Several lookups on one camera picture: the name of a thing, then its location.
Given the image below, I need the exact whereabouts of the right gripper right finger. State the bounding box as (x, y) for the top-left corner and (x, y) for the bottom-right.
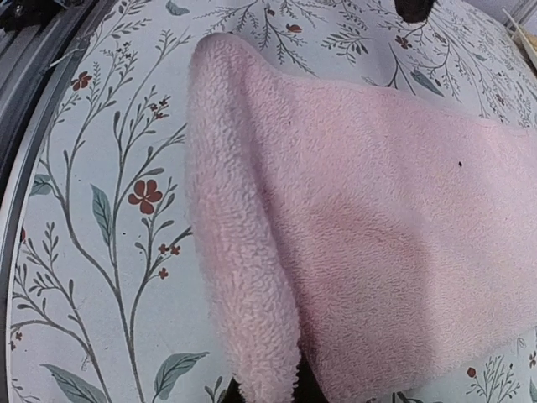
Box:
(293, 356), (328, 403)

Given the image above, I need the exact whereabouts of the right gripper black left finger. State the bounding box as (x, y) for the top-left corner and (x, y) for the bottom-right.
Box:
(220, 379), (245, 403)

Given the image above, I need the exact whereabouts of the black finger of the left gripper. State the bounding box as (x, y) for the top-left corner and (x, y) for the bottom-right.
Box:
(394, 0), (436, 24)

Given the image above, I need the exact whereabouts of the pink towel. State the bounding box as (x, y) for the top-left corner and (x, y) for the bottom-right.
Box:
(185, 34), (536, 402)

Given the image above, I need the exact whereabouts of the yellow woven mat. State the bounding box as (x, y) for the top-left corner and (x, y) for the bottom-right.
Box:
(502, 8), (536, 68)

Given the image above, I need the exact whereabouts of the floral tablecloth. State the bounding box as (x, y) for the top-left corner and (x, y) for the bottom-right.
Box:
(3, 1), (536, 402)

